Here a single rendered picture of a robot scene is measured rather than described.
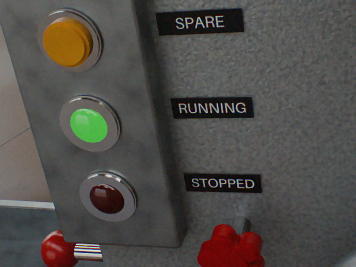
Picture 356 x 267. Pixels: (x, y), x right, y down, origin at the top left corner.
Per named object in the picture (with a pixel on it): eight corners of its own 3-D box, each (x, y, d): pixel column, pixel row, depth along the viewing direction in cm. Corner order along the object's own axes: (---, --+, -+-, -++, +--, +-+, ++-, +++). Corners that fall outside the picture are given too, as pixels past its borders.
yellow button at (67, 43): (99, 59, 37) (89, 14, 36) (92, 68, 36) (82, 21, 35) (55, 61, 38) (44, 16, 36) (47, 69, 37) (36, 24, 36)
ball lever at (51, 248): (143, 256, 54) (136, 224, 52) (131, 285, 51) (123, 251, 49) (55, 251, 56) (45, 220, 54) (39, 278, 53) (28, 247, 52)
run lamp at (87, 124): (117, 135, 40) (109, 98, 39) (109, 148, 39) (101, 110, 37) (79, 135, 41) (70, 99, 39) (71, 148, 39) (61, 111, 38)
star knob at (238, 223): (273, 244, 43) (268, 194, 41) (263, 292, 40) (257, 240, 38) (215, 241, 44) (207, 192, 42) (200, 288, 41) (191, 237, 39)
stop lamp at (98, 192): (134, 206, 42) (126, 174, 41) (126, 220, 41) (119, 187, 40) (97, 205, 43) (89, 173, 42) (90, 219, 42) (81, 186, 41)
